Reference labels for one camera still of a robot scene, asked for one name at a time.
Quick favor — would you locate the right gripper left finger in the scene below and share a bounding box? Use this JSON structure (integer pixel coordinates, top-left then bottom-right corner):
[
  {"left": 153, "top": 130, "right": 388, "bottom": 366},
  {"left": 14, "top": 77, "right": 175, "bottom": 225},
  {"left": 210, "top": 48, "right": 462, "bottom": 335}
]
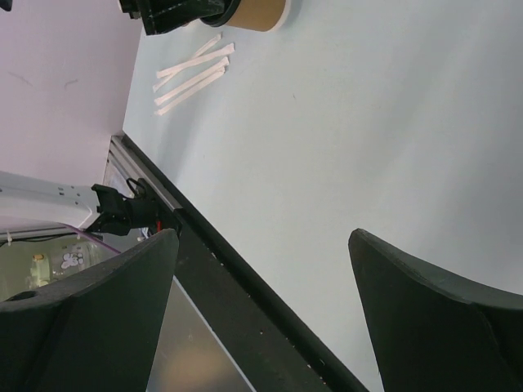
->
[{"left": 1, "top": 229, "right": 179, "bottom": 391}]

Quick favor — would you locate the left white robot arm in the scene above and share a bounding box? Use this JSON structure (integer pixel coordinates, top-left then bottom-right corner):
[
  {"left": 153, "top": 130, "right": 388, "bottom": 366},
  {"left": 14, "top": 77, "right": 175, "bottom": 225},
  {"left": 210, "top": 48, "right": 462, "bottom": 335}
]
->
[{"left": 1, "top": 1, "right": 225, "bottom": 236}]

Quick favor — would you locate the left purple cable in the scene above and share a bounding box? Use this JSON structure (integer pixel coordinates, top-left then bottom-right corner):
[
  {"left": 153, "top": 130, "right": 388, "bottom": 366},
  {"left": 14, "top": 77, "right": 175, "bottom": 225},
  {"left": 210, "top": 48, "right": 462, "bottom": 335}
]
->
[{"left": 73, "top": 229, "right": 123, "bottom": 255}]

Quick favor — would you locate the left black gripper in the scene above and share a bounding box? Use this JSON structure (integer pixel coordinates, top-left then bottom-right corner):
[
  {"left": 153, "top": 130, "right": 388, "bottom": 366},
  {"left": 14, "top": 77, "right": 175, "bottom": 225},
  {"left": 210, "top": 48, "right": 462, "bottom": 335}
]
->
[{"left": 118, "top": 0, "right": 226, "bottom": 35}]

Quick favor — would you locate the brown paper coffee cup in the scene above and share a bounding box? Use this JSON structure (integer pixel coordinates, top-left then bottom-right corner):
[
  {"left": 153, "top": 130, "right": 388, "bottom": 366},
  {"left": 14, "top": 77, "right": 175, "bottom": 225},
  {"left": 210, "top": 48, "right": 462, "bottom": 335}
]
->
[{"left": 200, "top": 0, "right": 292, "bottom": 32}]

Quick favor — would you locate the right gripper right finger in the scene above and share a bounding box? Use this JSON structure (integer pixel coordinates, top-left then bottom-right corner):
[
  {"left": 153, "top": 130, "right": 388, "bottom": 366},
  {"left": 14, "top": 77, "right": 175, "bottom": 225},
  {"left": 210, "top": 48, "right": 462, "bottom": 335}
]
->
[{"left": 348, "top": 229, "right": 522, "bottom": 391}]

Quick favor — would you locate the aluminium frame post left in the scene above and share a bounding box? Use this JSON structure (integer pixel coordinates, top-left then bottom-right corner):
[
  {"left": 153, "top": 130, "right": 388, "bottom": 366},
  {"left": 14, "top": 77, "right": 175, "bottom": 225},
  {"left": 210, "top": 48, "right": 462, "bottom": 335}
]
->
[{"left": 102, "top": 136, "right": 181, "bottom": 210}]

